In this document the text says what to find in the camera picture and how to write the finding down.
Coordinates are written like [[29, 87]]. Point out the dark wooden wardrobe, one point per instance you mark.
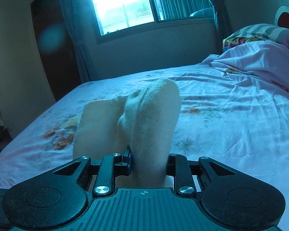
[[55, 47]]

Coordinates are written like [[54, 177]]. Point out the striped floral pillow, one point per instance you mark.
[[257, 32]]

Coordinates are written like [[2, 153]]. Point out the left blue curtain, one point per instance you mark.
[[72, 14]]

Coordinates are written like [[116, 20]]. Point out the window with bright glass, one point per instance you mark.
[[114, 17]]

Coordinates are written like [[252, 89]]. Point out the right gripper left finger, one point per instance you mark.
[[59, 196]]

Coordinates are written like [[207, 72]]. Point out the floral pink bed sheet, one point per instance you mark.
[[239, 120]]

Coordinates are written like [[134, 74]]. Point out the blue curtain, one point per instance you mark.
[[221, 21], [72, 14]]

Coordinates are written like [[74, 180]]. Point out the cream knit sweater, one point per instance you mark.
[[144, 121]]

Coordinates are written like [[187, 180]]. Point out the right blue curtain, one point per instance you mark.
[[221, 21]]

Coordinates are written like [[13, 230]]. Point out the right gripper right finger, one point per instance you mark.
[[226, 196]]

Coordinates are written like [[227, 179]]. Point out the pink crumpled blanket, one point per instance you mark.
[[265, 60]]

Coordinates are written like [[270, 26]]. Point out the round white red headboard ornament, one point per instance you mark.
[[282, 17]]

